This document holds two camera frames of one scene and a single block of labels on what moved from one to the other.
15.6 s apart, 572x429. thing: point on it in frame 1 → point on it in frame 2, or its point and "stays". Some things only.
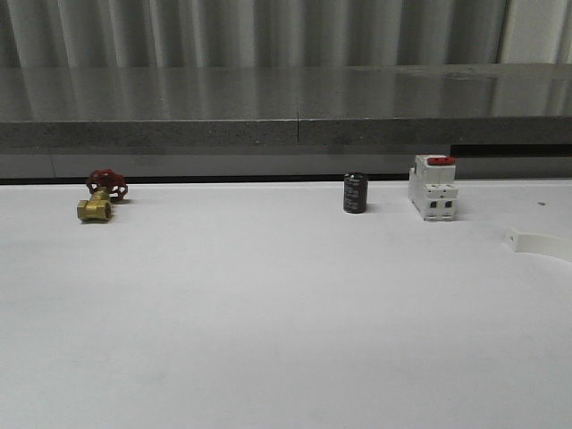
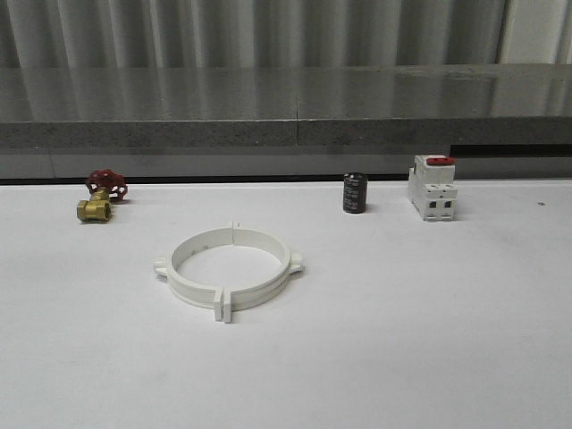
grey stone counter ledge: x=282 y=122 stays
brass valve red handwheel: x=106 y=186 stays
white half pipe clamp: x=521 y=242 → x=259 y=294
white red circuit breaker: x=432 y=188 stays
